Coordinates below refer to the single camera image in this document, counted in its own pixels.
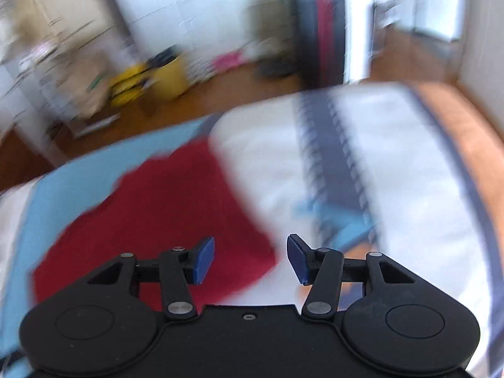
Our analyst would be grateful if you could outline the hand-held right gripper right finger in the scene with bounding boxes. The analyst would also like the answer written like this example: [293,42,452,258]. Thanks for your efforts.
[287,233,416,319]

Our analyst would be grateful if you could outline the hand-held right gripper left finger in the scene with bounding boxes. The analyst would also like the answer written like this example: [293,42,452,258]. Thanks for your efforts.
[87,237,215,320]

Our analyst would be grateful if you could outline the red knitted sweater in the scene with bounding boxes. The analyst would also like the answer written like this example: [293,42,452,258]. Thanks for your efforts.
[31,138,278,313]

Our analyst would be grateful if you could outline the white blanket with dark stripe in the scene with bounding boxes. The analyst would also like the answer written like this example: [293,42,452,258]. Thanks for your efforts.
[209,83,501,378]

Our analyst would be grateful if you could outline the yellow trash bin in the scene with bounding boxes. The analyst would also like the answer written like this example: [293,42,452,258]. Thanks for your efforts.
[152,53,190,101]

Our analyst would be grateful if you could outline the yellow plastic bag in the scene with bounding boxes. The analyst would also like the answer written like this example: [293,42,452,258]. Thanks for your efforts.
[109,65,155,106]

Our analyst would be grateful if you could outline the pink slippers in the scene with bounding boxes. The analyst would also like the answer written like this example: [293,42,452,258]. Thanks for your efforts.
[214,52,248,72]

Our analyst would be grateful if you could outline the brown paper bag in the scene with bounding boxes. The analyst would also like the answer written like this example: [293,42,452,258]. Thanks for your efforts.
[71,61,116,121]

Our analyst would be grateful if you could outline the dark suitcase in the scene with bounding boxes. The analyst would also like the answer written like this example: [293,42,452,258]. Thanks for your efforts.
[295,0,348,89]

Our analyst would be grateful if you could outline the white wardrobe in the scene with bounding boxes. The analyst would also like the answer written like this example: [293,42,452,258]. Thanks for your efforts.
[100,0,297,61]

